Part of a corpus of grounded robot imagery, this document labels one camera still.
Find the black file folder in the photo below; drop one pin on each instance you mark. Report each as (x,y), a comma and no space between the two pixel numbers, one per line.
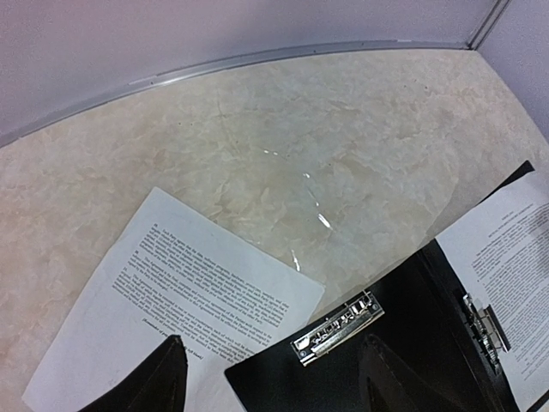
(319,368)

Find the right aluminium frame post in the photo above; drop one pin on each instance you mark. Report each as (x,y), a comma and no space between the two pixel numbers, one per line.
(487,23)

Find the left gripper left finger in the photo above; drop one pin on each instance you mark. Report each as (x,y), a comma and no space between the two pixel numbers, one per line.
(158,383)

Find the printed paper stack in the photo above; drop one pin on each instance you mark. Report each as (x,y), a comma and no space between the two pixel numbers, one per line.
(172,272)

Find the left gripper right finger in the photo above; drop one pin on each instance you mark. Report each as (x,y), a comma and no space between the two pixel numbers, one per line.
(419,373)

